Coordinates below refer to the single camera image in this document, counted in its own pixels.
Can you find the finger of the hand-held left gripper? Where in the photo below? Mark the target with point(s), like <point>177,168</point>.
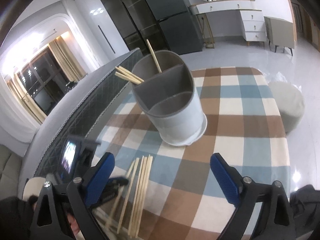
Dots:
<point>117,182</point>

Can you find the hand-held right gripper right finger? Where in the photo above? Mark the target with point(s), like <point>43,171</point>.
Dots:
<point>225,177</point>

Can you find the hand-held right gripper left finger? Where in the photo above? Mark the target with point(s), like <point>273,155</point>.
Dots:
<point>100,177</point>

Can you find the pile of wooden chopsticks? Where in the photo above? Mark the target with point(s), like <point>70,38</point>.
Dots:
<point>141,192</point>

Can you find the grey white utensil holder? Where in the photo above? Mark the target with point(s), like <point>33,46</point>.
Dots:
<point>180,120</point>

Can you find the wooden chopstick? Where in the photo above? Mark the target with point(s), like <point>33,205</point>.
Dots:
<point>128,73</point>
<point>126,77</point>
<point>154,56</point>

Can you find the person's left forearm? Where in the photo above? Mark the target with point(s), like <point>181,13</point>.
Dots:
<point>15,217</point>

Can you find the person's left hand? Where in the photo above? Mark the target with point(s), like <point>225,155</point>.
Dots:
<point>73,226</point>

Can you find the plaid tablecloth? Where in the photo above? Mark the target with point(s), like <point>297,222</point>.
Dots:
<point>225,135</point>

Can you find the grey mattress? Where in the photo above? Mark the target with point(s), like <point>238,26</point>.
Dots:
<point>75,100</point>

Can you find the small black object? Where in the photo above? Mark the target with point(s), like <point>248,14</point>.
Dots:
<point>70,86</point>

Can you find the beige sofa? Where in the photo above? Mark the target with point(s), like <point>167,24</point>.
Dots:
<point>10,165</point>

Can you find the dark window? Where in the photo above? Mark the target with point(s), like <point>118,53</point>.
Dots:
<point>45,92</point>

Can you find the white round pouf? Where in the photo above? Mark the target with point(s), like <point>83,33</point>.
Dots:
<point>287,105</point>

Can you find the clear plastic wrap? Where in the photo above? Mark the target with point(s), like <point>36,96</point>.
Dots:
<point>280,76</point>

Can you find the white wardrobe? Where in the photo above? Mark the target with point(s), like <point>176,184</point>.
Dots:
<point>100,30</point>

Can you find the dark glass cabinet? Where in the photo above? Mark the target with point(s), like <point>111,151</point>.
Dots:
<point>130,12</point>

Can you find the beige nightstand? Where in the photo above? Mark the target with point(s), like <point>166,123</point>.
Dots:
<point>280,32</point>

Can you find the dark grey refrigerator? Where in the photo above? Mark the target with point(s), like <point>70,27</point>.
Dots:
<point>175,25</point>

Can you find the wooden door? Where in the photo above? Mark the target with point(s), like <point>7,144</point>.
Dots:
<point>312,30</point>

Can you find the white dressing desk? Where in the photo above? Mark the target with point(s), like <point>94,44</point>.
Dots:
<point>225,5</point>

